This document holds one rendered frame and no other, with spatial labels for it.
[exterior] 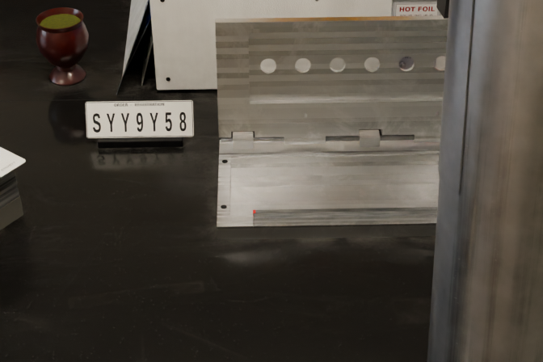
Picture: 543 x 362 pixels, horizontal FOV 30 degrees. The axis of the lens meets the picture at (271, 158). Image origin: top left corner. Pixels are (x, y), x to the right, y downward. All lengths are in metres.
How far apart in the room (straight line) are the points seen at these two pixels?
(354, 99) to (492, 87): 0.93
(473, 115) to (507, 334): 0.14
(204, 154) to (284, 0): 0.27
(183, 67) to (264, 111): 0.22
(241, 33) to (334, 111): 0.18
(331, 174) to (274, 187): 0.09
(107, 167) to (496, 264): 0.98
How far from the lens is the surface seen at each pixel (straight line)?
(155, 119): 1.53
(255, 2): 1.57
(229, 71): 1.43
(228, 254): 1.33
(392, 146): 1.50
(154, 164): 1.49
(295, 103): 1.45
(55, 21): 1.68
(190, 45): 1.60
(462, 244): 0.60
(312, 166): 1.45
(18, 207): 1.42
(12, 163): 1.36
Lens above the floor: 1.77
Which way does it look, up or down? 36 degrees down
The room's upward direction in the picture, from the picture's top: straight up
